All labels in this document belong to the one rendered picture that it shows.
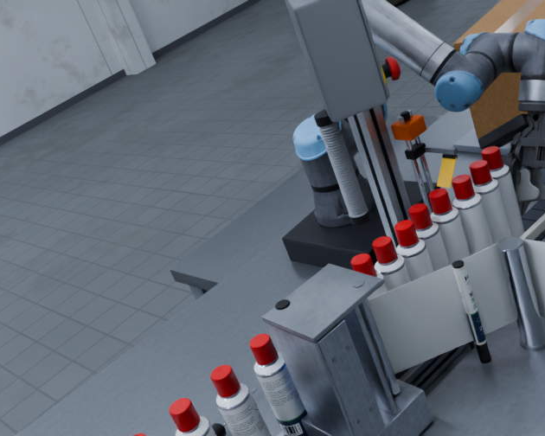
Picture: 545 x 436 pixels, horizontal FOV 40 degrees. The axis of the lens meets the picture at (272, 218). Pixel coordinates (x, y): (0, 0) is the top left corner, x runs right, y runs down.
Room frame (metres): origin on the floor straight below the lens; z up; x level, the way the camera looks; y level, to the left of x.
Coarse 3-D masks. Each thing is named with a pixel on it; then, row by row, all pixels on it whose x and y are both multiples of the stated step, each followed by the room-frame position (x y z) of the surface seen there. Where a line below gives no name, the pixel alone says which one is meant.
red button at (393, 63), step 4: (388, 60) 1.12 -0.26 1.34; (392, 60) 1.12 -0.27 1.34; (384, 64) 1.13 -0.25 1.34; (388, 64) 1.12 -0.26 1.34; (392, 64) 1.11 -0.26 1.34; (396, 64) 1.11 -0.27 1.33; (384, 68) 1.12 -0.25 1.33; (388, 68) 1.12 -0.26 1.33; (392, 68) 1.11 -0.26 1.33; (396, 68) 1.11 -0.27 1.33; (400, 68) 1.12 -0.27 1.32; (384, 72) 1.12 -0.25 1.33; (388, 72) 1.12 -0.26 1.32; (392, 72) 1.11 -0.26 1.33; (396, 72) 1.11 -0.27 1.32; (400, 72) 1.11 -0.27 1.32; (388, 76) 1.12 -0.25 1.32; (392, 76) 1.12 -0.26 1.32; (396, 76) 1.11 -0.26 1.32
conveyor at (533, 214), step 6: (540, 204) 1.31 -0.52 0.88; (528, 210) 1.30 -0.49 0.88; (534, 210) 1.29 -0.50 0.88; (540, 210) 1.29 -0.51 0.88; (522, 216) 1.29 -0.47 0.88; (528, 216) 1.28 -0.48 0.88; (534, 216) 1.27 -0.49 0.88; (540, 216) 1.26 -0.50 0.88; (528, 222) 1.26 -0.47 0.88; (534, 222) 1.25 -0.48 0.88; (528, 228) 1.24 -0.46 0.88; (540, 234) 1.20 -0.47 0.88; (540, 240) 1.19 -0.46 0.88; (402, 372) 0.98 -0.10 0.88; (396, 378) 0.97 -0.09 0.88
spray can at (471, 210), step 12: (456, 180) 1.15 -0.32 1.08; (468, 180) 1.14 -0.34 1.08; (456, 192) 1.15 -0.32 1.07; (468, 192) 1.14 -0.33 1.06; (456, 204) 1.15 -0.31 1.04; (468, 204) 1.13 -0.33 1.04; (480, 204) 1.13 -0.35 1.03; (468, 216) 1.13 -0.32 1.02; (480, 216) 1.13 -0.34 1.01; (468, 228) 1.13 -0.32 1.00; (480, 228) 1.13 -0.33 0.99; (468, 240) 1.14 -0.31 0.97; (480, 240) 1.13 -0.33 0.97; (492, 240) 1.14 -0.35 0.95
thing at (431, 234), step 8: (416, 208) 1.11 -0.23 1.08; (424, 208) 1.10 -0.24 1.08; (416, 216) 1.10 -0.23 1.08; (424, 216) 1.10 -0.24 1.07; (416, 224) 1.10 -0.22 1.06; (424, 224) 1.10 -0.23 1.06; (432, 224) 1.10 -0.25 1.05; (416, 232) 1.10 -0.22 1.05; (424, 232) 1.09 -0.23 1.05; (432, 232) 1.09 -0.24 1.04; (432, 240) 1.09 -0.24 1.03; (440, 240) 1.09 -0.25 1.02; (432, 248) 1.09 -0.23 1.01; (440, 248) 1.09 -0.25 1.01; (432, 256) 1.09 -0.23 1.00; (440, 256) 1.09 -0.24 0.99; (440, 264) 1.09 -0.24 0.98; (448, 264) 1.10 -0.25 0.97
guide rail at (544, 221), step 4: (544, 216) 1.20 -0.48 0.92; (540, 220) 1.20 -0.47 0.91; (544, 220) 1.19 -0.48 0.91; (536, 224) 1.19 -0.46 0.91; (540, 224) 1.19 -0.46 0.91; (544, 224) 1.19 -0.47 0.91; (532, 228) 1.18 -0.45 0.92; (536, 228) 1.18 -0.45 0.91; (540, 228) 1.19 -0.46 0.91; (544, 228) 1.19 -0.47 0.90; (528, 232) 1.18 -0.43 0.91; (532, 232) 1.17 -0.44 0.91; (536, 232) 1.18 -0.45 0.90; (540, 232) 1.18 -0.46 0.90; (520, 236) 1.17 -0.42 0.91; (524, 236) 1.17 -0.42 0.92; (528, 236) 1.17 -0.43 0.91; (532, 236) 1.17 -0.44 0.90; (536, 236) 1.18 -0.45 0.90
